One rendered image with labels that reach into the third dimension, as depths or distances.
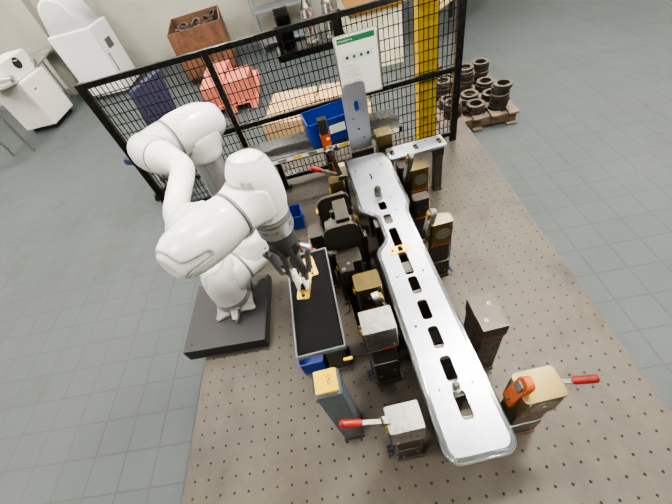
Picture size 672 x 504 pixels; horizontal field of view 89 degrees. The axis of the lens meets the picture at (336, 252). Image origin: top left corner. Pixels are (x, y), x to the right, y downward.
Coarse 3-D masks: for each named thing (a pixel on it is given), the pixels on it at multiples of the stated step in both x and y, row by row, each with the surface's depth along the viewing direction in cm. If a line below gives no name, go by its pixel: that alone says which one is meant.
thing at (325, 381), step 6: (318, 372) 88; (324, 372) 88; (330, 372) 88; (318, 378) 87; (324, 378) 87; (330, 378) 87; (336, 378) 86; (318, 384) 86; (324, 384) 86; (330, 384) 86; (336, 384) 85; (318, 390) 85; (324, 390) 85; (330, 390) 85; (336, 390) 85
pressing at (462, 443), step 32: (352, 160) 173; (384, 160) 168; (384, 192) 153; (384, 224) 140; (384, 256) 129; (416, 256) 126; (416, 320) 110; (448, 320) 108; (416, 352) 103; (448, 352) 101; (448, 384) 95; (480, 384) 94; (448, 416) 90; (480, 416) 89; (448, 448) 85; (480, 448) 84; (512, 448) 83
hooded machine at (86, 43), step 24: (48, 0) 506; (72, 0) 531; (48, 24) 528; (72, 24) 529; (96, 24) 550; (72, 48) 550; (96, 48) 551; (120, 48) 599; (72, 72) 577; (96, 72) 578
